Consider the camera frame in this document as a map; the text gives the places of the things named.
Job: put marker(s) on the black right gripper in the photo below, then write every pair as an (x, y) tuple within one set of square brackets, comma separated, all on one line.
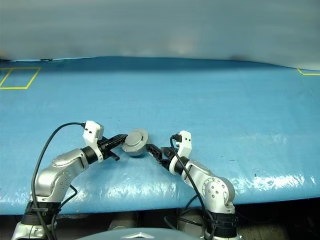
[(167, 157)]

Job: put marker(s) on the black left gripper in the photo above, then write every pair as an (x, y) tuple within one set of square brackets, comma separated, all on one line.
[(106, 148)]

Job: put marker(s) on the silver round motor stator housing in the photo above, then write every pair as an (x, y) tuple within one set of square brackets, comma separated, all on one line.
[(135, 142)]

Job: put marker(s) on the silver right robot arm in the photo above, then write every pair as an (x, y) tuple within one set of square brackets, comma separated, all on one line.
[(212, 190)]

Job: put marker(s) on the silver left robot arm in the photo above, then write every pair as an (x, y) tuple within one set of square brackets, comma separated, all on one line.
[(57, 175)]

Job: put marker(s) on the grey round cylinder under table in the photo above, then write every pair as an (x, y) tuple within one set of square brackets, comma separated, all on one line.
[(187, 221), (122, 221)]

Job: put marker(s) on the blue plastic table cover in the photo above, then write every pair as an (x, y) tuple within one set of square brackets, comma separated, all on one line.
[(200, 100)]

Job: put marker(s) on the grey rounded cover with emblem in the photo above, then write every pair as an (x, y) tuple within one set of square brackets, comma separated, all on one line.
[(140, 235)]

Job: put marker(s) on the large yellow tape rectangle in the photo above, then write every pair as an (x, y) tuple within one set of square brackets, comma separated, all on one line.
[(15, 88)]

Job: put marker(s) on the small yellow tape outline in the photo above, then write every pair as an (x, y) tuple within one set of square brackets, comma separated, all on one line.
[(308, 74)]

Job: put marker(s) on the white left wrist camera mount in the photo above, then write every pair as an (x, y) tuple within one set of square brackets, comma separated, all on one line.
[(91, 132)]

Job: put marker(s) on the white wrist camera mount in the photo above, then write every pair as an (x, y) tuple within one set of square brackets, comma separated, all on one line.
[(185, 147), (91, 132)]

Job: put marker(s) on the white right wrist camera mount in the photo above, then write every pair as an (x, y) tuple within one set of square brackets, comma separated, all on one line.
[(185, 147)]

